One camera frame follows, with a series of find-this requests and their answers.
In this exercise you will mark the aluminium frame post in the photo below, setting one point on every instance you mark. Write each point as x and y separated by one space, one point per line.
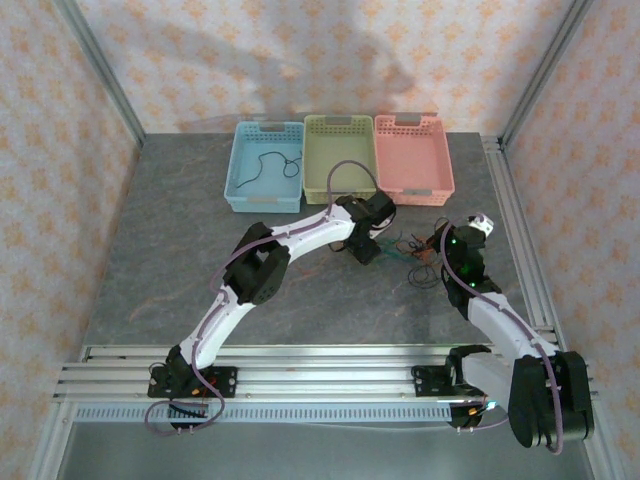
544 70
102 70

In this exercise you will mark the blue plastic basket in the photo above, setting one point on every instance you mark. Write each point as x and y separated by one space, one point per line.
245 155

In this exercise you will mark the pink plastic basket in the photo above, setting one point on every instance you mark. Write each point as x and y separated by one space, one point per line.
410 155

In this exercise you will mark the green plastic basket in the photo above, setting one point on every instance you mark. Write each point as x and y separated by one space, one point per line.
320 150

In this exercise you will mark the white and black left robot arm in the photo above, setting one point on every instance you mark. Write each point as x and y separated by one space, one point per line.
320 235

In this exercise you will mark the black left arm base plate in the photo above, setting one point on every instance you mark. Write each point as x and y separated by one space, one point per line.
227 382

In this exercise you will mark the aluminium frame leg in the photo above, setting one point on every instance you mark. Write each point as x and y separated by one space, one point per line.
605 460
52 440

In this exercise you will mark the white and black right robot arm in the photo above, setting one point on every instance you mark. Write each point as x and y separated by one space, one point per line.
492 330

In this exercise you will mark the aluminium mounting rail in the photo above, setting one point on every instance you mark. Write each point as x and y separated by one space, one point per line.
325 377

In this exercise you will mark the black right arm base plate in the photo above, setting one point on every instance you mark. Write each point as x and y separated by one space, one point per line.
425 382

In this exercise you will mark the aluminium side rail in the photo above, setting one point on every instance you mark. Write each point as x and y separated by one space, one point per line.
510 200

